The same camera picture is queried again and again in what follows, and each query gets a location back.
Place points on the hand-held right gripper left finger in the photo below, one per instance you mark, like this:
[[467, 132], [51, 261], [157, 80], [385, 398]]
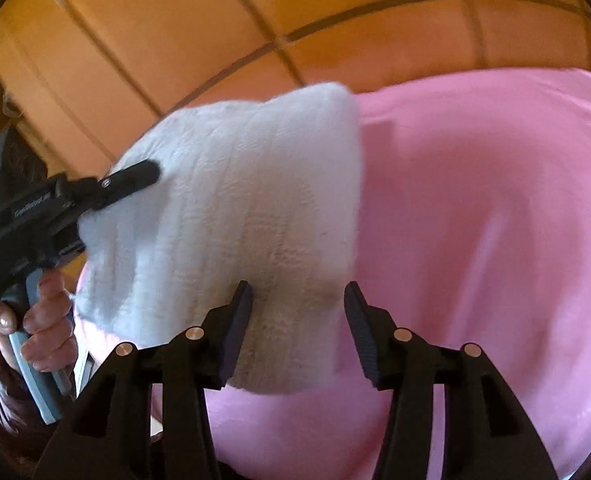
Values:
[[236, 330]]

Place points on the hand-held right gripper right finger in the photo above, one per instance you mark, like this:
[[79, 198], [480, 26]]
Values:
[[363, 330]]

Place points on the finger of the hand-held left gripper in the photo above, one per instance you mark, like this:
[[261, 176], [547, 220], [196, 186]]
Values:
[[130, 176]]

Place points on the white knit garment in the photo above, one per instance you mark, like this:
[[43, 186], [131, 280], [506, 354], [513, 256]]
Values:
[[255, 200]]

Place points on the person's left forearm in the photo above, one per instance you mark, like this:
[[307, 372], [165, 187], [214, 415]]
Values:
[[15, 400]]

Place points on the person's left hand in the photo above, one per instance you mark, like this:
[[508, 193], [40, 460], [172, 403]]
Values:
[[50, 330]]

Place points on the pink blanket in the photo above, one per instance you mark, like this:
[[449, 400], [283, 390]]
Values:
[[475, 240]]

